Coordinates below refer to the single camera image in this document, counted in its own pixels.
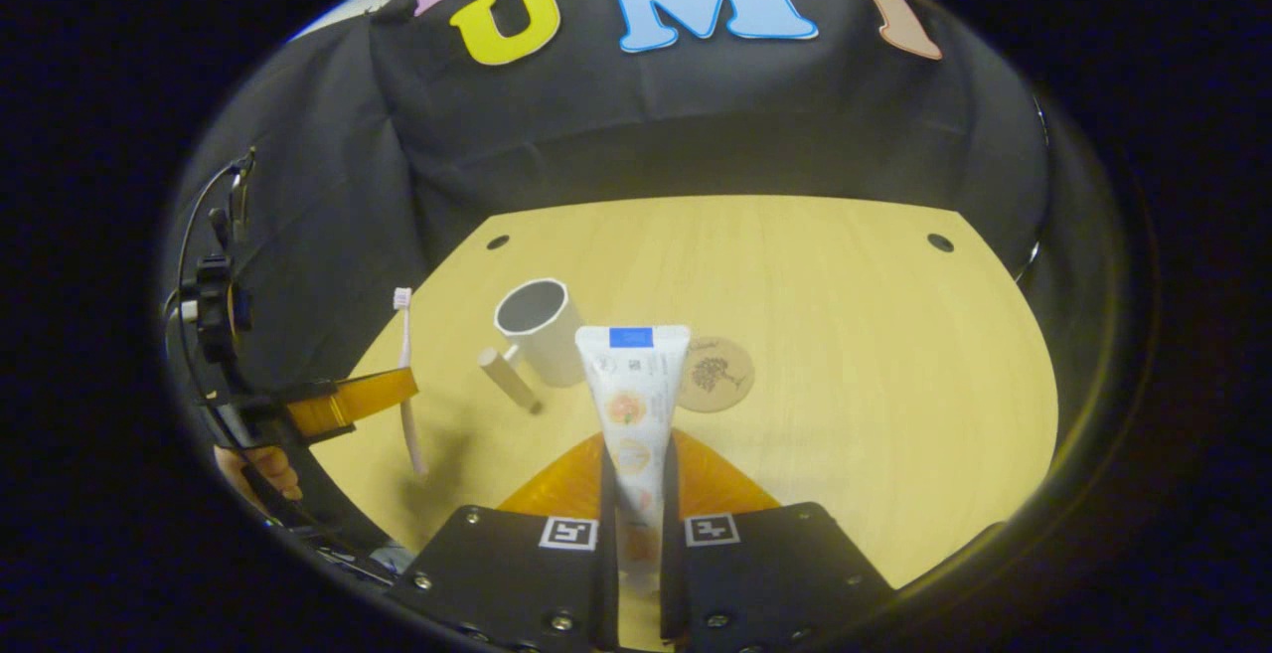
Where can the white toothpaste tube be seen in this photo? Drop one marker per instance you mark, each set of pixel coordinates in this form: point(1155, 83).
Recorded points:
point(636, 405)

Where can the white toothbrush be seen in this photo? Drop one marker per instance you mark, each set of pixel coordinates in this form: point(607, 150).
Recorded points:
point(405, 355)

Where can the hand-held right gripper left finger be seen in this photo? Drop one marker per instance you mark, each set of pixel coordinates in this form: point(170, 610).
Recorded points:
point(607, 573)

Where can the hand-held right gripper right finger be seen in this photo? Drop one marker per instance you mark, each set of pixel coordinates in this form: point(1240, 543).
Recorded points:
point(672, 573)

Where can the round brown cork coaster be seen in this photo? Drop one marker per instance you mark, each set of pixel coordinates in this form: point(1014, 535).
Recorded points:
point(720, 375)

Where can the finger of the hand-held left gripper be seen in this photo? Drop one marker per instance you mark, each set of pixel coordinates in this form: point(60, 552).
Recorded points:
point(368, 397)

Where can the black backdrop cloth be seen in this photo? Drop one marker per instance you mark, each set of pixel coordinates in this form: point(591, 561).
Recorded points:
point(696, 126)

